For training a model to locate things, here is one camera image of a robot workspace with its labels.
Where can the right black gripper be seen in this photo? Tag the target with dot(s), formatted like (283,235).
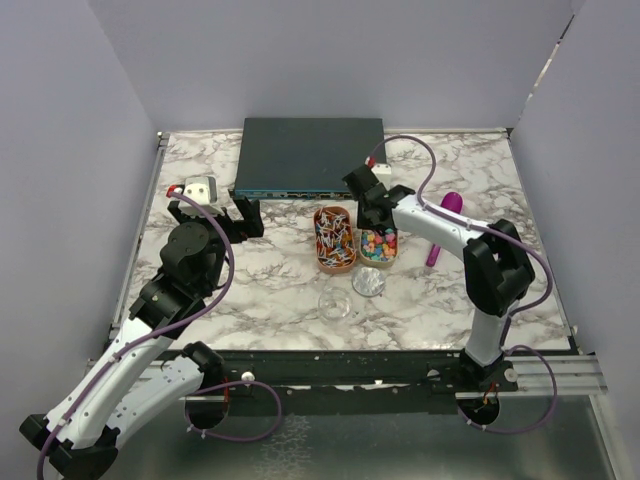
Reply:
(363,224)

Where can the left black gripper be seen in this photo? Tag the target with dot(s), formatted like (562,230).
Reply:
(251,226)

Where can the beige tray of star candies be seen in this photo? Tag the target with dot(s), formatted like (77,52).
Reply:
(378,248)

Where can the clear plastic jar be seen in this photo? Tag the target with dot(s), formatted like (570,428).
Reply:
(335,303)

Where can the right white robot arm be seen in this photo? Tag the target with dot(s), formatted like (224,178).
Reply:
(497,269)

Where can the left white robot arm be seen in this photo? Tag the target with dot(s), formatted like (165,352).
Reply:
(81,437)

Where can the silver jar lid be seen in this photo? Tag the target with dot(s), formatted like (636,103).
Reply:
(368,281)

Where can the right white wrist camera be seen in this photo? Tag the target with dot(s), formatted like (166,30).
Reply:
(382,171)

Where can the blue network switch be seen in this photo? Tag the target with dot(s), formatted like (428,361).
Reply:
(306,158)

